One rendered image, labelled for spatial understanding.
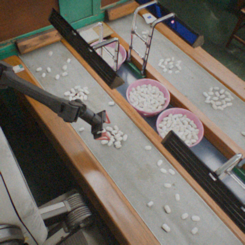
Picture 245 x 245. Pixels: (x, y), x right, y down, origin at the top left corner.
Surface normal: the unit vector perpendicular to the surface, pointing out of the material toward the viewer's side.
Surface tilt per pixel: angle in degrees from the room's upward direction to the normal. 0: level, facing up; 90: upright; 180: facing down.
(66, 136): 0
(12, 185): 20
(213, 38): 0
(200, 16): 0
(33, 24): 90
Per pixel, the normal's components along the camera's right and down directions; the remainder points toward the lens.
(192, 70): 0.08, -0.59
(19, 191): 0.50, -0.69
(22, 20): 0.60, 0.67
